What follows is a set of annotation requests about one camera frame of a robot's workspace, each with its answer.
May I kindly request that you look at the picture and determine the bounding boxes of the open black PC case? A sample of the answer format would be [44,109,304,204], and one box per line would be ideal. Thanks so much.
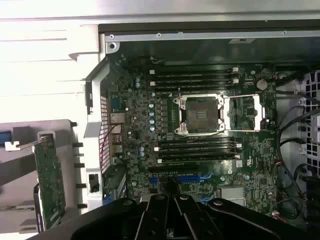
[83,14,320,231]

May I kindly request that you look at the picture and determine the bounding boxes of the black and red wire bundle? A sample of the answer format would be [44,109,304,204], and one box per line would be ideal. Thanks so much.
[273,159,320,226]

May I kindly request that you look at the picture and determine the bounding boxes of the black expansion slot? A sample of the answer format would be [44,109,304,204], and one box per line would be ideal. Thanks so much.
[147,163,199,174]

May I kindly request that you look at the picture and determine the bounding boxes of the perforated metal drive cage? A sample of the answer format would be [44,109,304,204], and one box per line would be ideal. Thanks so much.
[297,70,320,176]

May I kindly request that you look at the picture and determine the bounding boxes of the grey plastic parts rack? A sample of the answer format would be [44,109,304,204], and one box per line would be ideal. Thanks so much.
[0,119,86,235]

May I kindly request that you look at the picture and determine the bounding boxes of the silver chipset heatsink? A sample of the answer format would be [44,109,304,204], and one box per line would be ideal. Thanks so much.
[221,187,245,207]

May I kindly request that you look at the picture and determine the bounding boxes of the thin metal locking lever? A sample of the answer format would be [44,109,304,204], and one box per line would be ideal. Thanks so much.
[177,87,183,127]

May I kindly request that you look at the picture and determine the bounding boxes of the CPU socket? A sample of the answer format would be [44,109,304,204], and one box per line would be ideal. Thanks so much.
[173,93,226,137]

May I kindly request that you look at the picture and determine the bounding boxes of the green motherboard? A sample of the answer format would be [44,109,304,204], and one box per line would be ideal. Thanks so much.
[108,53,278,216]

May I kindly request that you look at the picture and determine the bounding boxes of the blue expansion slot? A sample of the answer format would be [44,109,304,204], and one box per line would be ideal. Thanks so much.
[149,176,201,184]

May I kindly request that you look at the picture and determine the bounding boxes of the black RAM slot white clips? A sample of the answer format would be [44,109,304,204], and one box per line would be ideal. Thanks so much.
[149,67,240,75]
[154,144,243,152]
[149,79,240,87]
[156,155,242,164]

